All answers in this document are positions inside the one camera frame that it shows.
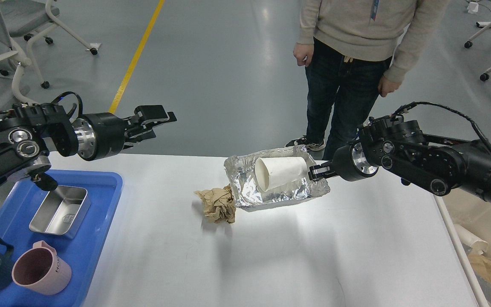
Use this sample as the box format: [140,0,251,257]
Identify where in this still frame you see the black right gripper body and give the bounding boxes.
[332,144,378,182]

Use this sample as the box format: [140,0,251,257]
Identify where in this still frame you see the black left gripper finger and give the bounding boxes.
[122,129,156,150]
[127,105,177,128]

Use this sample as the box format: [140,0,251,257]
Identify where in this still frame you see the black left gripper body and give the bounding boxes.
[73,113,136,161]

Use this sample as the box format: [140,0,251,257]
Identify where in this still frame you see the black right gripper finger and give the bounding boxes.
[308,161,335,181]

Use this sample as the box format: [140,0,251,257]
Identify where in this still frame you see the cream paper cup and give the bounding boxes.
[254,157,308,191]

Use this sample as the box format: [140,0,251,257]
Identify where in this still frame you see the stainless steel rectangular tray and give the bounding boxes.
[29,186,91,239]

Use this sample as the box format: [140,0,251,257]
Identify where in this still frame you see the brown paper ball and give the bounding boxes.
[194,185,236,224]

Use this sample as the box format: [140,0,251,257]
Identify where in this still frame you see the pink ribbed mug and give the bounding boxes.
[12,240,72,295]

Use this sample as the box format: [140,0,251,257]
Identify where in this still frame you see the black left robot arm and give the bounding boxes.
[0,91,176,191]

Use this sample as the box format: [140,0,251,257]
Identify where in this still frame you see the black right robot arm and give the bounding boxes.
[308,101,491,203]

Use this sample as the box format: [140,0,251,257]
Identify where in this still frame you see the person in beige sweater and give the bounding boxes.
[289,0,449,160]

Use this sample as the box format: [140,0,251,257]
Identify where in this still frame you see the beige plastic bin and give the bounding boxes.
[435,163,491,307]

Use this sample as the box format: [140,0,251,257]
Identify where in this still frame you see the white chair legs right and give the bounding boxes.
[463,0,491,81]

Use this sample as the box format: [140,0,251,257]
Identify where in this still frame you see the white power adapter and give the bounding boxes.
[466,0,479,14]

